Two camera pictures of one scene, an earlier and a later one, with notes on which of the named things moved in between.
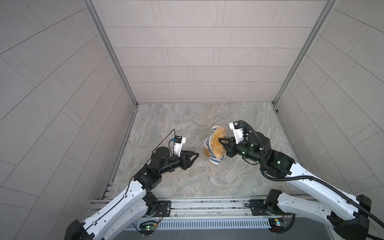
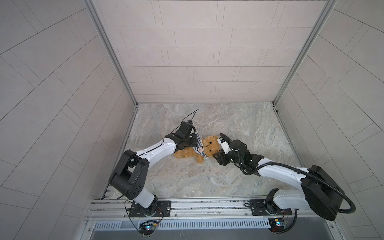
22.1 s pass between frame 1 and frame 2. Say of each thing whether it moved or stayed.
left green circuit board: stayed
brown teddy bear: moved
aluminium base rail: stayed
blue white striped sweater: moved
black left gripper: moved
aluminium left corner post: stayed
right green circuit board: stayed
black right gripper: moved
